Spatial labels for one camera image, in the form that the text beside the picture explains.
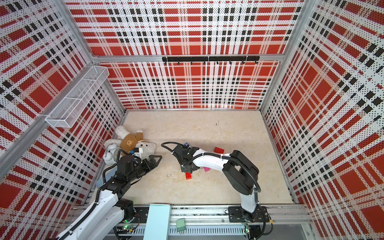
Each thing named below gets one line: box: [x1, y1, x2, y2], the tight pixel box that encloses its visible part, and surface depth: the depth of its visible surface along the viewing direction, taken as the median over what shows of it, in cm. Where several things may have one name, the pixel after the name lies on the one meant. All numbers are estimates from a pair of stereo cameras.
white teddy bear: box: [104, 125, 157, 159], surface depth 95 cm
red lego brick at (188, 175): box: [185, 172, 192, 180], surface depth 88 cm
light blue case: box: [96, 165, 118, 188], surface depth 64 cm
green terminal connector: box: [176, 218, 186, 232], surface depth 72 cm
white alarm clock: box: [103, 143, 119, 166], surface depth 86 cm
